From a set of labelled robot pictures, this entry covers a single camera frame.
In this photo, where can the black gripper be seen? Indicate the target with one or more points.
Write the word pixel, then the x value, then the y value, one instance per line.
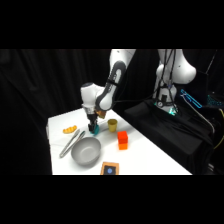
pixel 91 118

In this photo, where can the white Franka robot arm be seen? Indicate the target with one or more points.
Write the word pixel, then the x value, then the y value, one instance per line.
pixel 116 76

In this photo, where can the grey metal bowl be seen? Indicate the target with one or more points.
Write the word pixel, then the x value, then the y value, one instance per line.
pixel 86 151

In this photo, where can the red cube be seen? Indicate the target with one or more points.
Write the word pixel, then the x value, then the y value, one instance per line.
pixel 122 136

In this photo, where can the orange cube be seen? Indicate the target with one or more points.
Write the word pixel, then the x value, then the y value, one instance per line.
pixel 123 145

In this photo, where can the yellow cup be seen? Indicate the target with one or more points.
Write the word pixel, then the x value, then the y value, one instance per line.
pixel 112 125

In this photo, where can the orange toy croissant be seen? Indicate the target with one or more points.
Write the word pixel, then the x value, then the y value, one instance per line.
pixel 70 129

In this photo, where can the metal tongs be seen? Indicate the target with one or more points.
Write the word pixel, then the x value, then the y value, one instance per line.
pixel 71 144

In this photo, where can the wooden tile with blue dot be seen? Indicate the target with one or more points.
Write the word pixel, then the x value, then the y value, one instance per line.
pixel 110 169

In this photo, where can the black curtain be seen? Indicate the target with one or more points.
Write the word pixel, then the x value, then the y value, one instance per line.
pixel 30 110

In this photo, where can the black cloth-covered robot stand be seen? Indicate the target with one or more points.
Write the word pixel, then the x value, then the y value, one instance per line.
pixel 173 133

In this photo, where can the teal-lit equipment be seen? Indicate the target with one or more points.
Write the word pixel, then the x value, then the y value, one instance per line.
pixel 216 100

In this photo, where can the tan wrist camera box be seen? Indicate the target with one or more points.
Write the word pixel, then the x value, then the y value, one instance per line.
pixel 101 113

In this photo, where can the blue-lit frame device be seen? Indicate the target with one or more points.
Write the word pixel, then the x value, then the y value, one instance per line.
pixel 191 98

